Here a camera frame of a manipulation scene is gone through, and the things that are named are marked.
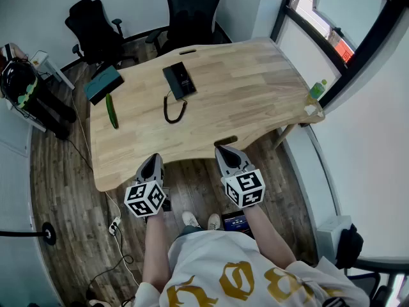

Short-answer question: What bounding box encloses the person's right forearm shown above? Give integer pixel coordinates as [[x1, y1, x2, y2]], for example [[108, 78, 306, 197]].
[[243, 204, 297, 271]]

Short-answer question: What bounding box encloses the black floor cable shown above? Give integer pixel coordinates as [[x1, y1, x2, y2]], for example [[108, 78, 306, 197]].
[[85, 225, 135, 303]]

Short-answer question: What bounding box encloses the black office chair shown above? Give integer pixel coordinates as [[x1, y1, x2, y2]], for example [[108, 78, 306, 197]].
[[64, 0, 139, 80], [144, 0, 231, 58]]

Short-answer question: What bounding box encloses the wooden desk leg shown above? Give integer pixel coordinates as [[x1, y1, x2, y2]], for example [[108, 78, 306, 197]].
[[271, 123, 298, 151]]

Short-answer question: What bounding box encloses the dark grey chair frame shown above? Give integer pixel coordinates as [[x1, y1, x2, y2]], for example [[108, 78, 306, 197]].
[[346, 256, 409, 307]]

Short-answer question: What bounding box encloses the white shirt with gold print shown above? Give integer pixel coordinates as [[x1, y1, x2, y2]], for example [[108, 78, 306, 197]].
[[132, 230, 372, 307]]

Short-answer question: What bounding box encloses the green drink bottle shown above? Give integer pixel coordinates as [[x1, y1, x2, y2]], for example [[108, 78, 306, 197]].
[[304, 79, 328, 107]]

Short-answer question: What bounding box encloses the person's white shoe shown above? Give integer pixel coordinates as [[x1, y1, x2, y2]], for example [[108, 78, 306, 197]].
[[207, 213, 222, 232], [181, 210, 201, 229]]

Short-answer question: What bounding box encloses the white side table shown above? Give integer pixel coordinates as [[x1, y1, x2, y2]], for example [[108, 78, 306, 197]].
[[29, 50, 76, 91]]

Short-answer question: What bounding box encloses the white floor cable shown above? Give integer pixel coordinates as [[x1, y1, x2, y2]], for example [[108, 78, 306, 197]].
[[70, 93, 141, 287]]

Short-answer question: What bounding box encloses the person's right white shoe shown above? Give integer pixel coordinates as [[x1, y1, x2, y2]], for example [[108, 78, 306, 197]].
[[207, 213, 222, 232]]

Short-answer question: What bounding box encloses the white floor cabinet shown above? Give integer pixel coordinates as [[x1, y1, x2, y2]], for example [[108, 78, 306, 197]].
[[316, 215, 353, 265]]

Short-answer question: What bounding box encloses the green cucumber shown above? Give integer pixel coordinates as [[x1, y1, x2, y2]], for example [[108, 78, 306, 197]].
[[105, 93, 120, 130]]

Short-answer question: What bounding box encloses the black stand with round base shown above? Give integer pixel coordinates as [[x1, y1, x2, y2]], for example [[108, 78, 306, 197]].
[[0, 221, 57, 246]]

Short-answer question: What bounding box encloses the person's left forearm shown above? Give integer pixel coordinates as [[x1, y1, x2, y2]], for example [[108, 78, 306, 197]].
[[141, 214, 173, 293]]

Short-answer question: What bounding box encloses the black bag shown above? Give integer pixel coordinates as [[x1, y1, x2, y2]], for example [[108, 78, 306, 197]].
[[335, 223, 365, 270]]

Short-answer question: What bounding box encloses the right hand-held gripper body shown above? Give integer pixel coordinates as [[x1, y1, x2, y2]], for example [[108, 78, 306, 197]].
[[220, 162, 266, 209]]

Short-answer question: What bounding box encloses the white power strip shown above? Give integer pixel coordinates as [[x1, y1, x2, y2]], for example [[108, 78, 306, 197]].
[[108, 216, 123, 237]]

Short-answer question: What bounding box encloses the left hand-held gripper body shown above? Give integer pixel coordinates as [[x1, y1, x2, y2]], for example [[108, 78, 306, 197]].
[[123, 173, 172, 219]]

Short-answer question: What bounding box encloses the white paper scrap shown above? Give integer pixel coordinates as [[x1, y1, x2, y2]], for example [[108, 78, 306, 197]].
[[303, 104, 325, 118]]

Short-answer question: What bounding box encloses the teal box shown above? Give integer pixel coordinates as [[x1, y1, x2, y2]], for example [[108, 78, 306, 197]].
[[83, 65, 125, 106]]

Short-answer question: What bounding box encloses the person's left white shoe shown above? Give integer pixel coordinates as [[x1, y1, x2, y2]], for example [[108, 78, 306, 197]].
[[181, 210, 201, 229]]

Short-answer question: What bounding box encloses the black tablet with lit screen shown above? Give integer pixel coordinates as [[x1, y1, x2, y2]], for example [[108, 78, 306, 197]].
[[220, 212, 256, 240]]

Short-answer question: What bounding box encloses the black window frame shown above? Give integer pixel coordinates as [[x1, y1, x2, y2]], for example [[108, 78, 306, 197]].
[[270, 0, 409, 109]]

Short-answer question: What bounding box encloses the black telephone base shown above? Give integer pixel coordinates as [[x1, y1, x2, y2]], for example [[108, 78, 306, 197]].
[[167, 61, 198, 100]]

